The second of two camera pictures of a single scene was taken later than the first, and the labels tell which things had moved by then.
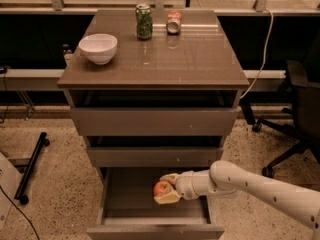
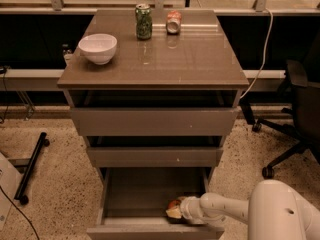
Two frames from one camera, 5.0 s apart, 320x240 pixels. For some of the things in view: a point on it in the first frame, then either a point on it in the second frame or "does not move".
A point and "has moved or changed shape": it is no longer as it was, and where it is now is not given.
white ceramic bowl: (99, 48) does not move
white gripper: (184, 185) -> (188, 208)
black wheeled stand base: (22, 189) does not move
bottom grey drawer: (126, 208) does not move
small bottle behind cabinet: (67, 53) does not move
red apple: (162, 187) has moved or changed shape
